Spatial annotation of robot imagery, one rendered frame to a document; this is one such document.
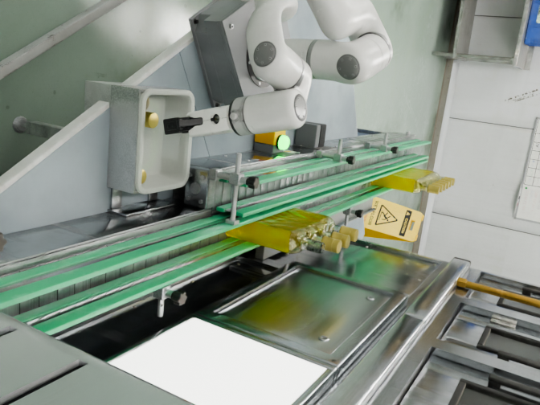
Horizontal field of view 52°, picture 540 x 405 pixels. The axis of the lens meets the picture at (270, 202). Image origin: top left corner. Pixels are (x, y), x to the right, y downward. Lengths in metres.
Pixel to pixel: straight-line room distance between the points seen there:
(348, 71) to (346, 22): 0.11
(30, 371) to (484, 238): 7.05
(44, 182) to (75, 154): 0.09
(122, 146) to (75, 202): 0.15
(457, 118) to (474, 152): 0.46
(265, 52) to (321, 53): 0.35
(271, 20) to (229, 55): 0.36
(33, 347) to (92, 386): 0.06
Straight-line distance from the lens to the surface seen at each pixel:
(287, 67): 1.02
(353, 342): 1.19
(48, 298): 1.06
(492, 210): 7.21
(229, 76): 1.42
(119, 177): 1.23
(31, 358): 0.37
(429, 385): 1.20
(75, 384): 0.34
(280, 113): 1.02
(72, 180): 1.20
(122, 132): 1.22
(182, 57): 1.40
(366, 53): 1.31
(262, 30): 1.04
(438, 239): 7.41
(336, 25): 1.32
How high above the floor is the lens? 1.63
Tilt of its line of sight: 28 degrees down
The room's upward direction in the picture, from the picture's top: 104 degrees clockwise
